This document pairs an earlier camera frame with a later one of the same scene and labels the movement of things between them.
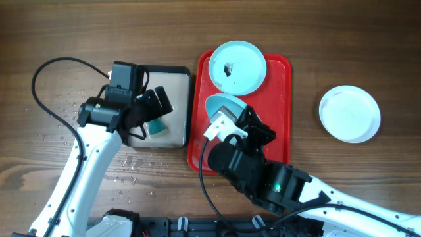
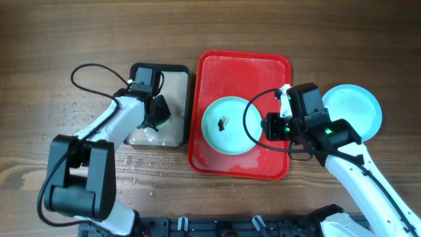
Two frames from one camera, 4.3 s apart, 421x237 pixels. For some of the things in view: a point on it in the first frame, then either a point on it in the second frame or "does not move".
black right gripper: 248,121 -> 272,131
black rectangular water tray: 176,82 does not move
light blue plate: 233,103 -> 357,106
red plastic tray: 272,101 does not move
